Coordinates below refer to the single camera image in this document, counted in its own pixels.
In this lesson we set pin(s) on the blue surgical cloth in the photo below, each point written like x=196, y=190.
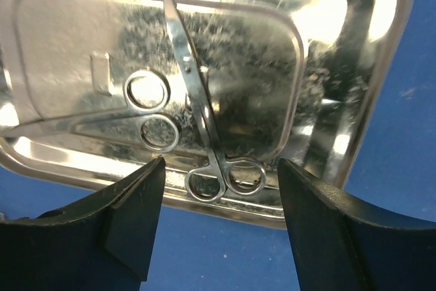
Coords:
x=395, y=169

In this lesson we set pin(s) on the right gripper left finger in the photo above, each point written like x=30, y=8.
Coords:
x=101, y=242

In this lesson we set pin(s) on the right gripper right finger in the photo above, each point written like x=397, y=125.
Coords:
x=340, y=242

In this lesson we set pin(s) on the steel surgical scissors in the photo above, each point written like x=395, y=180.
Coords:
x=218, y=165

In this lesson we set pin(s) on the steel forceps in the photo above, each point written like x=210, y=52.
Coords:
x=151, y=79

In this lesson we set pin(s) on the steel instrument tray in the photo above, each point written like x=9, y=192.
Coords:
x=294, y=79

